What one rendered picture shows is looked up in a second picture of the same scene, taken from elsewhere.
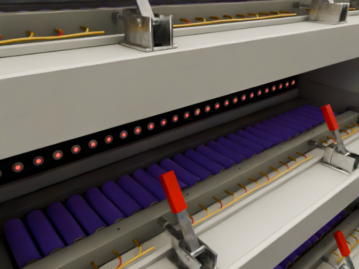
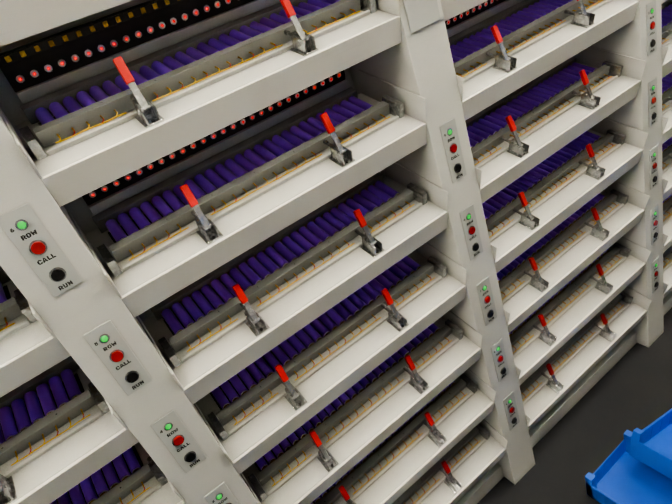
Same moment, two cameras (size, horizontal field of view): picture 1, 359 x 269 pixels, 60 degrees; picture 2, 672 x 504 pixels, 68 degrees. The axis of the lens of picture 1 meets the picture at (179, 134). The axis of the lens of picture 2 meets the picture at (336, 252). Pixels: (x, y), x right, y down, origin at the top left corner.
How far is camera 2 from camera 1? 0.61 m
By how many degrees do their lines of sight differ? 20
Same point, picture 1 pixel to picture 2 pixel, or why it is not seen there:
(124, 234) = (221, 314)
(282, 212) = (316, 290)
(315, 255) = (376, 304)
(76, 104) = (182, 277)
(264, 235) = (299, 306)
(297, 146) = (343, 237)
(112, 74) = (194, 262)
